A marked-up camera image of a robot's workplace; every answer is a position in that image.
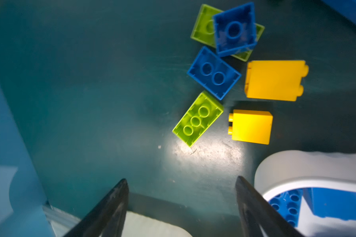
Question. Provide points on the white bin right rear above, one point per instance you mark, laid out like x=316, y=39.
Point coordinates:
x=290, y=170

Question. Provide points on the blue small lego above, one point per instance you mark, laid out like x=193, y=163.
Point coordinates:
x=235, y=30

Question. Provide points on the green long lego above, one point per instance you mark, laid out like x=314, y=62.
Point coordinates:
x=204, y=111

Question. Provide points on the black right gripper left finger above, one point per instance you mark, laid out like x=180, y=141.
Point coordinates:
x=108, y=217

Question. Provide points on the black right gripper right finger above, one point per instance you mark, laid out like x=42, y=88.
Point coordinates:
x=258, y=218

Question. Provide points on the blue lego cluster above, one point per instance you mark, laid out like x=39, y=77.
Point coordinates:
x=288, y=205

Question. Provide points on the blue long lego brick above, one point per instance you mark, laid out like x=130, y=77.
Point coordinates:
x=346, y=8

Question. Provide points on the yellow lego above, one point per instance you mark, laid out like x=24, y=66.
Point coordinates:
x=275, y=79
x=251, y=126

